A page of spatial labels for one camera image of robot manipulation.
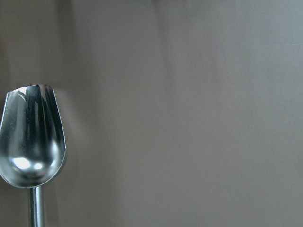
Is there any steel ice scoop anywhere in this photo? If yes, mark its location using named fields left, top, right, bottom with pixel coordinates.
left=0, top=85, right=66, bottom=227

